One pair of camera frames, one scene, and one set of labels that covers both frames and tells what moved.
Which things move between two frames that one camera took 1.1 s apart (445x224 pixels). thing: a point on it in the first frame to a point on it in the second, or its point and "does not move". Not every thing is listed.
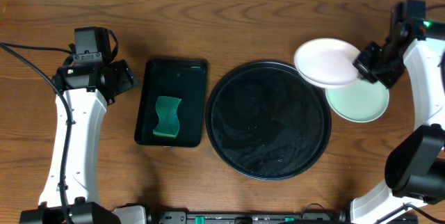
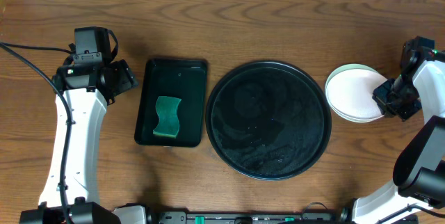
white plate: [326, 62] to [349, 92]
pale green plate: [360, 101] to [349, 66]
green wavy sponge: [166, 108] does not move
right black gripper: [362, 64] to [379, 96]
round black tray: [265, 121] does not move
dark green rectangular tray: [185, 79] does not move
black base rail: [252, 218] does not move
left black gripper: [123, 75] does not move
